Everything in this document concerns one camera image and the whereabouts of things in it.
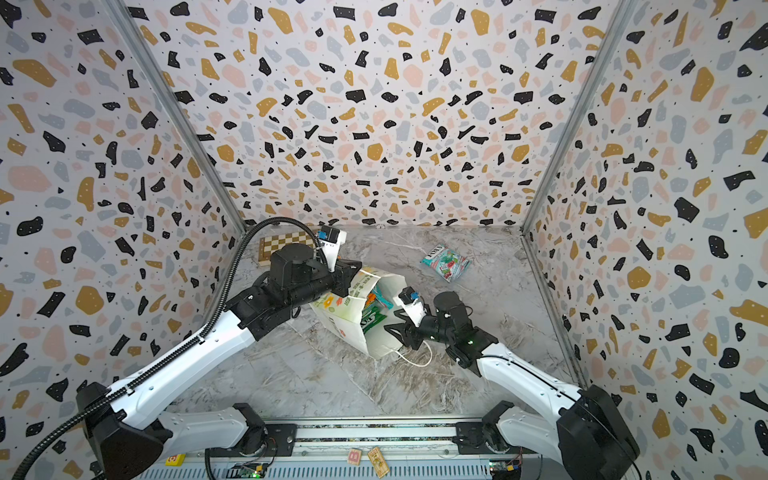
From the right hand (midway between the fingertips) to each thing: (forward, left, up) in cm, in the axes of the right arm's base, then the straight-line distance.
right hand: (388, 316), depth 77 cm
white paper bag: (+1, +11, +1) cm, 12 cm away
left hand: (+6, +6, +15) cm, 18 cm away
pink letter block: (-29, +7, -17) cm, 34 cm away
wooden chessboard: (+38, +47, -16) cm, 62 cm away
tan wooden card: (-30, +2, -16) cm, 34 cm away
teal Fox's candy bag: (+29, -19, -15) cm, 38 cm away
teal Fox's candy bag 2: (+10, +3, -9) cm, 14 cm away
